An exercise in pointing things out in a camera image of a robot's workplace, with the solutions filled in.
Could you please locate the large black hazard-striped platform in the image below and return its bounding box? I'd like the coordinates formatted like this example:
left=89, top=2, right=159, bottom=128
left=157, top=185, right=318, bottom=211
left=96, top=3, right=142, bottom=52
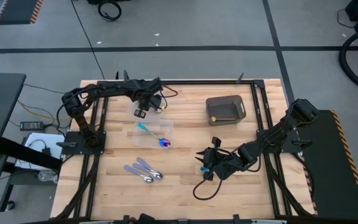
left=293, top=108, right=358, bottom=222

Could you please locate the clear plastic bottle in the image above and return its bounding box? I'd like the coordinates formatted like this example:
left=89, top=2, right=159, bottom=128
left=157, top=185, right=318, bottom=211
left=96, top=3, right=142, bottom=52
left=37, top=169, right=59, bottom=185

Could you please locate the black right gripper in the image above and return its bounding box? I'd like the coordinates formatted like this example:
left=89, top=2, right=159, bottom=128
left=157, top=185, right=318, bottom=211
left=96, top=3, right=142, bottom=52
left=195, top=146, right=245, bottom=181

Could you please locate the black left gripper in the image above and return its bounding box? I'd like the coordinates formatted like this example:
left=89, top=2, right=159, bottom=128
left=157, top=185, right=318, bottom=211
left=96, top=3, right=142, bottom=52
left=134, top=93, right=155, bottom=119

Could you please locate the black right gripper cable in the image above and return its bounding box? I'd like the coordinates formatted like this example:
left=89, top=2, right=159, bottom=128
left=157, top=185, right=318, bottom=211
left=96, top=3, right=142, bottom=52
left=192, top=177, right=227, bottom=201

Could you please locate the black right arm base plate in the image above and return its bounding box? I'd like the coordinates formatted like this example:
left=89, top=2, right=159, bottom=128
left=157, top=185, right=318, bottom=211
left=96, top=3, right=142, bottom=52
left=256, top=129, right=313, bottom=154

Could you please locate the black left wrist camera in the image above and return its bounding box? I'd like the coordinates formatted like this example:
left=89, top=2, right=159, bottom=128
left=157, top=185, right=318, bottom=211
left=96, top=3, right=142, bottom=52
left=149, top=94, right=167, bottom=111

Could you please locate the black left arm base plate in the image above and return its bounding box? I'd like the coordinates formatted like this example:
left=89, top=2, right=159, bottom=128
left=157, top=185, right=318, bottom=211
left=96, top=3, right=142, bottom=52
left=57, top=130, right=107, bottom=156

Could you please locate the black power adapter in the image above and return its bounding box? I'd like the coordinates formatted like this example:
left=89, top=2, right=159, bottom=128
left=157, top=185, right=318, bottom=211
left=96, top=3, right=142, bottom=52
left=19, top=121, right=45, bottom=132

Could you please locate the black hazard-striped floor mat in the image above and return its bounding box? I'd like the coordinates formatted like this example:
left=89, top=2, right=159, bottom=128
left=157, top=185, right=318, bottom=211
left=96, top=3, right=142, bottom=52
left=0, top=0, right=44, bottom=26

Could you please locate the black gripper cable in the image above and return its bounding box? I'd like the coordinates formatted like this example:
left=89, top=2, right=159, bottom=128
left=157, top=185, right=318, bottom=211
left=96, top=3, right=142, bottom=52
left=161, top=83, right=179, bottom=100
left=192, top=177, right=227, bottom=201

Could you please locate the long black floor cable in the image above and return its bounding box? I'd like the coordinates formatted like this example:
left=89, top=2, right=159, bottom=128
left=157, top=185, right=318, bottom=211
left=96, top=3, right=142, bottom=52
left=70, top=0, right=106, bottom=80

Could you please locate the white paper box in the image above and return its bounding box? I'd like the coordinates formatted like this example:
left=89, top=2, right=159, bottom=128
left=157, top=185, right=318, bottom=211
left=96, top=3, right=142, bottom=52
left=13, top=132, right=66, bottom=172

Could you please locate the coiled black cable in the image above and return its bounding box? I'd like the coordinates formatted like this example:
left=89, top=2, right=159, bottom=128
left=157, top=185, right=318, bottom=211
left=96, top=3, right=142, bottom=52
left=96, top=0, right=123, bottom=22

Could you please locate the black aluminium rig frame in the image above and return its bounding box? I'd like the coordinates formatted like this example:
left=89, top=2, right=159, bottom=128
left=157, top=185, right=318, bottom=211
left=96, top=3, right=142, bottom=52
left=54, top=70, right=316, bottom=224

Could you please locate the purple-handled silver spoon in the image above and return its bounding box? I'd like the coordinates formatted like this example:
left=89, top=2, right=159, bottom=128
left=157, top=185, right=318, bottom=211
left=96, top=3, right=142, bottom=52
left=132, top=162, right=160, bottom=179
left=136, top=157, right=163, bottom=180
left=123, top=164, right=154, bottom=184

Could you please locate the yellow floor cable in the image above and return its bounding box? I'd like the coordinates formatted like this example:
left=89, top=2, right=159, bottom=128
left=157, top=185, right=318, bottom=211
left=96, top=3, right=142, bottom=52
left=16, top=98, right=71, bottom=121

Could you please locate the grey plastic bin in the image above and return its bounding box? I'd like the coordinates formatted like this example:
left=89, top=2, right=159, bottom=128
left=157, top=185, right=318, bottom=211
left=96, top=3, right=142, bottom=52
left=206, top=95, right=247, bottom=127

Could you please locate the thick black hose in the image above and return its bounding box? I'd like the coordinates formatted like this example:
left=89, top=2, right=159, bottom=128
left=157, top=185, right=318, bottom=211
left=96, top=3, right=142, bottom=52
left=338, top=24, right=358, bottom=98

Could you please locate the iridescent rainbow metal spoon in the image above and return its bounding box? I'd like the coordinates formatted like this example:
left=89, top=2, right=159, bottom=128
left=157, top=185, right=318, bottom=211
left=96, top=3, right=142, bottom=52
left=137, top=122, right=172, bottom=147

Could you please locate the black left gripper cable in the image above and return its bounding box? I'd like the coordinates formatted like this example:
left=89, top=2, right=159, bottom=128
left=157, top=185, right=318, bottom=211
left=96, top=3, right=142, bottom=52
left=161, top=83, right=179, bottom=100

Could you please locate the gold metal spoon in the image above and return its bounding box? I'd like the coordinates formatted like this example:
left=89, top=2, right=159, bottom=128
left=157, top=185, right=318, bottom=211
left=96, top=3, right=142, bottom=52
left=210, top=116, right=239, bottom=123

